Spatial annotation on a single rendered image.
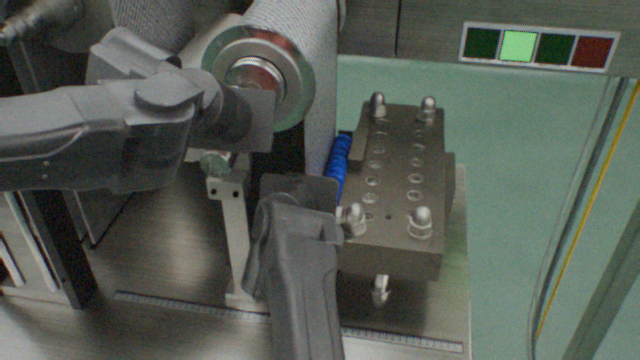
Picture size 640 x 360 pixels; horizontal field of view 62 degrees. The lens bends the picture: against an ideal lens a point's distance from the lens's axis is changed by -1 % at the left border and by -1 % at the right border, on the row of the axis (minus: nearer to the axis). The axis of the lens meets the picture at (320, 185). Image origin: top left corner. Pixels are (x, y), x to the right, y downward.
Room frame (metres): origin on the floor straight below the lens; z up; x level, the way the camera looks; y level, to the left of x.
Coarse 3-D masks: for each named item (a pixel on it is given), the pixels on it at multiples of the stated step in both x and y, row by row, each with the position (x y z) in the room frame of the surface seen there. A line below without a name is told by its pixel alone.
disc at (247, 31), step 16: (224, 32) 0.61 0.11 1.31; (240, 32) 0.61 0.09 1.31; (256, 32) 0.61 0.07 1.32; (272, 32) 0.60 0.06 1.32; (208, 48) 0.62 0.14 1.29; (288, 48) 0.60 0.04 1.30; (208, 64) 0.62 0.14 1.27; (304, 64) 0.60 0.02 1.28; (304, 80) 0.60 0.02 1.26; (304, 96) 0.60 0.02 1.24; (304, 112) 0.60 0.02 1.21; (288, 128) 0.60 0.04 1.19
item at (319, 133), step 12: (336, 60) 0.83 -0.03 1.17; (336, 72) 0.83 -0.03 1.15; (324, 84) 0.72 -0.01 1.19; (324, 96) 0.72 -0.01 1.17; (324, 108) 0.72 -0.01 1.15; (312, 120) 0.63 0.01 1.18; (324, 120) 0.72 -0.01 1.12; (312, 132) 0.63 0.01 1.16; (324, 132) 0.72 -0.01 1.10; (312, 144) 0.63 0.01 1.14; (324, 144) 0.72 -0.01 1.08; (312, 156) 0.63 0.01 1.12; (324, 156) 0.72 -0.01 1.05; (312, 168) 0.63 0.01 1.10; (324, 168) 0.72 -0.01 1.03
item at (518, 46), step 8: (512, 32) 0.86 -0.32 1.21; (520, 32) 0.86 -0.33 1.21; (504, 40) 0.86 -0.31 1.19; (512, 40) 0.86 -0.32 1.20; (520, 40) 0.86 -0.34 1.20; (528, 40) 0.86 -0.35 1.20; (504, 48) 0.86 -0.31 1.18; (512, 48) 0.86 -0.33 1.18; (520, 48) 0.86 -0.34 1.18; (528, 48) 0.86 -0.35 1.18; (504, 56) 0.86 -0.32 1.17; (512, 56) 0.86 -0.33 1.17; (520, 56) 0.86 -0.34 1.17; (528, 56) 0.86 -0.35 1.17
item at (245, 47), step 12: (228, 48) 0.61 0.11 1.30; (240, 48) 0.60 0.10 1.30; (252, 48) 0.60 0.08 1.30; (264, 48) 0.60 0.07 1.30; (276, 48) 0.60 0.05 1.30; (216, 60) 0.61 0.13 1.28; (228, 60) 0.61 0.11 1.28; (276, 60) 0.60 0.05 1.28; (288, 60) 0.59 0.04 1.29; (216, 72) 0.61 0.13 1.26; (288, 72) 0.59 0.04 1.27; (288, 84) 0.59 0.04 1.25; (300, 84) 0.59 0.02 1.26; (288, 96) 0.59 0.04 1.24; (300, 96) 0.59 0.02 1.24; (288, 108) 0.59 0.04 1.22; (276, 120) 0.60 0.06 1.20
